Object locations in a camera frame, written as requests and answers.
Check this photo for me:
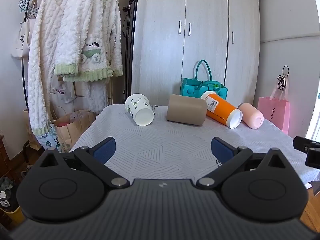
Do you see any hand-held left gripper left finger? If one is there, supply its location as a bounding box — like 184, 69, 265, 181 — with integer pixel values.
37, 137, 130, 189

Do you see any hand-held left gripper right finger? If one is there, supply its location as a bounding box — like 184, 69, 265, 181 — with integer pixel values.
196, 137, 290, 190

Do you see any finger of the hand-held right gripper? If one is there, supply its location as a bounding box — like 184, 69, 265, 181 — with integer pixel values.
306, 148, 320, 169
293, 136, 320, 153

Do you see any orange cup with white rim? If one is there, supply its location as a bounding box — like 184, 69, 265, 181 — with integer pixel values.
199, 90, 243, 130

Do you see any pink cup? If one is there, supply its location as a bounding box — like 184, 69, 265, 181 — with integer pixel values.
237, 102, 264, 130

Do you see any tan cup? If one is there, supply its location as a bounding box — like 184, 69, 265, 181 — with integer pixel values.
166, 94, 208, 126

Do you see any white cup with green print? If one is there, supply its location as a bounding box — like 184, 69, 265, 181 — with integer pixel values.
124, 93, 155, 127

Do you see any brown paper bag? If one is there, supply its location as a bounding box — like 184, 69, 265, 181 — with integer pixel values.
51, 106, 98, 153

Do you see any pink paper gift bag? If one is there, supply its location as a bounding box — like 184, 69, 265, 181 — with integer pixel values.
257, 79, 291, 136

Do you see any white green printed bag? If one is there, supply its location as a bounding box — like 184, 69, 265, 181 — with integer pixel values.
37, 124, 63, 153

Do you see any white quilted table cover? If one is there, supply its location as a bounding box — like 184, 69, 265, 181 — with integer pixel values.
69, 103, 320, 193

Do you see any teal felt handbag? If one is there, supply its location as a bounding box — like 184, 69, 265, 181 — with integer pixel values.
180, 60, 228, 103

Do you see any white printed shirt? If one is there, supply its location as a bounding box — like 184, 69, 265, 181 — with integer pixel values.
51, 76, 77, 105

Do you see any long white fleece robe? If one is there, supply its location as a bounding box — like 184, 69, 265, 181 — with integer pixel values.
27, 0, 77, 142

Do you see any black clothes rack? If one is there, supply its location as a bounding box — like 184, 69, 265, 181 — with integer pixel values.
21, 0, 75, 110

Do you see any yellow bin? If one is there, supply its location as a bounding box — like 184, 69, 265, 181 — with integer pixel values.
0, 200, 26, 226

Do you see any white fleece jacket green trim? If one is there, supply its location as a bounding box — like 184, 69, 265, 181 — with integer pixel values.
53, 0, 124, 83

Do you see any light grey wardrobe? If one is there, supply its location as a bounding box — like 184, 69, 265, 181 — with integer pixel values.
130, 0, 261, 108

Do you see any cream canvas tote bag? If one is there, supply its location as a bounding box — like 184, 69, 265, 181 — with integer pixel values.
10, 2, 38, 60

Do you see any black cord loop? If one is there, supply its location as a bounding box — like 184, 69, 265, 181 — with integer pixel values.
276, 65, 290, 90

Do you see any teal wire hanger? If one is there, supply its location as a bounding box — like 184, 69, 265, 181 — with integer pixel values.
18, 0, 48, 18

